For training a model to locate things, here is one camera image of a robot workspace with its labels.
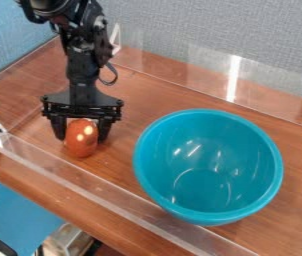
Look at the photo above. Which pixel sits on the clear acrylic back barrier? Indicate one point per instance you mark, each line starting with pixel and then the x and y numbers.
pixel 238 80

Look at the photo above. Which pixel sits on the brown toy mushroom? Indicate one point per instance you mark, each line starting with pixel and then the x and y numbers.
pixel 82 136

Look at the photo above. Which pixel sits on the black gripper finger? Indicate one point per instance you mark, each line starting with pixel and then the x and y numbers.
pixel 59 126
pixel 104 128

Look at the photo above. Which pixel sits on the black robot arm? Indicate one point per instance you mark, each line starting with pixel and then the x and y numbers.
pixel 78 20

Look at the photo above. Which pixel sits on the grey box under table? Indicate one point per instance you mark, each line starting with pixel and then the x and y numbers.
pixel 67 241

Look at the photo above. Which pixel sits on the blue plastic bowl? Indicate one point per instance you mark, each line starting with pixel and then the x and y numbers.
pixel 209 166

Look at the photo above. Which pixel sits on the clear acrylic barrier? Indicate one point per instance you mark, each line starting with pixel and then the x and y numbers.
pixel 126 221
pixel 238 80

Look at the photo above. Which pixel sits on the clear acrylic corner bracket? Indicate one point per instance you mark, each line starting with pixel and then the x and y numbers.
pixel 115 39

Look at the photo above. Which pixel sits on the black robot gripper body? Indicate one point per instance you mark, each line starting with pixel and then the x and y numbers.
pixel 82 102

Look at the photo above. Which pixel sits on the clear acrylic front barrier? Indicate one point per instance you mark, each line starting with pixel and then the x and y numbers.
pixel 126 221

